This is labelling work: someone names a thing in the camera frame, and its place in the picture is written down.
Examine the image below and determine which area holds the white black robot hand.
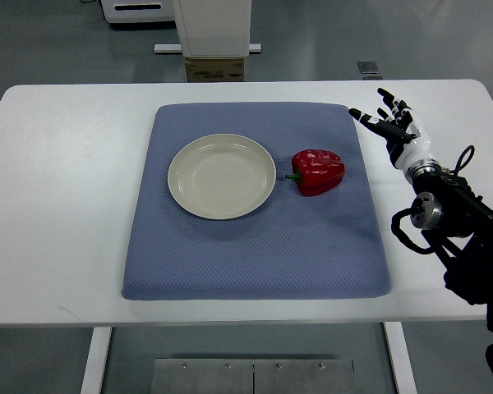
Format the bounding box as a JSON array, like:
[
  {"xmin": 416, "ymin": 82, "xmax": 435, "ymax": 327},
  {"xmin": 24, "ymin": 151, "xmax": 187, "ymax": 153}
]
[{"xmin": 348, "ymin": 88, "xmax": 440, "ymax": 184}]

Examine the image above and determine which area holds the red bell pepper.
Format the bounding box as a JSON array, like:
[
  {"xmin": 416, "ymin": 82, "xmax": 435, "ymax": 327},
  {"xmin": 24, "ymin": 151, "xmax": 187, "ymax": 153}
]
[{"xmin": 285, "ymin": 149, "xmax": 346, "ymax": 197}]

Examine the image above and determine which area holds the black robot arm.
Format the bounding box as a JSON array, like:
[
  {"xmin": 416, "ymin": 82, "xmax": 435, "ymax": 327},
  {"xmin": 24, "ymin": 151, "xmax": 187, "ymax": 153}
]
[{"xmin": 391, "ymin": 146, "xmax": 493, "ymax": 332}]

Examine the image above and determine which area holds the cream round plate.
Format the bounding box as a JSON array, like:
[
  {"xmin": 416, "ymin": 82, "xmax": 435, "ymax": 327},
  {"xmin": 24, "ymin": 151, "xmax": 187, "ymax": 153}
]
[{"xmin": 168, "ymin": 134, "xmax": 276, "ymax": 220}]

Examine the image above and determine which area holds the metal floor plate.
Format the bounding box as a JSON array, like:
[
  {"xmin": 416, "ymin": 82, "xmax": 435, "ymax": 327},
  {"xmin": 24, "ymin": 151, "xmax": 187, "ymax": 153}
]
[{"xmin": 151, "ymin": 359, "xmax": 357, "ymax": 393}]

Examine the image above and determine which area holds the white table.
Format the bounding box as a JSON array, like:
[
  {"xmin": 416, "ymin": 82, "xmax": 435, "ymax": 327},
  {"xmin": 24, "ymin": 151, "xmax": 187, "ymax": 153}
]
[{"xmin": 0, "ymin": 79, "xmax": 493, "ymax": 394}]

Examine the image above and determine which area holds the grey floor socket cover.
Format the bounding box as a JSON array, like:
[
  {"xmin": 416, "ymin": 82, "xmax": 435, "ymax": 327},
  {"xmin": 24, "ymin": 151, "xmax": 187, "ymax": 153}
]
[{"xmin": 357, "ymin": 61, "xmax": 383, "ymax": 80}]

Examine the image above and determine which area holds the blue-grey padded mat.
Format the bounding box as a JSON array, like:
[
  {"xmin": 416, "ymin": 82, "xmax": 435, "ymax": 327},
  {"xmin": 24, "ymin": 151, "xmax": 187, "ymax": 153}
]
[{"xmin": 122, "ymin": 103, "xmax": 391, "ymax": 300}]

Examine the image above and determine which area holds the cardboard box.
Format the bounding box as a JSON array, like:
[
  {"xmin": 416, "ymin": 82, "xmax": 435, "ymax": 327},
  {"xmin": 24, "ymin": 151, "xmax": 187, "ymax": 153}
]
[{"xmin": 185, "ymin": 57, "xmax": 245, "ymax": 83}]

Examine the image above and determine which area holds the white machine column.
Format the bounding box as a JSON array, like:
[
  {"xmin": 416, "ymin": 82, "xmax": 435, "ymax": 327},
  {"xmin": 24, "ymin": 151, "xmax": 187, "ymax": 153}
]
[{"xmin": 154, "ymin": 0, "xmax": 262, "ymax": 59}]

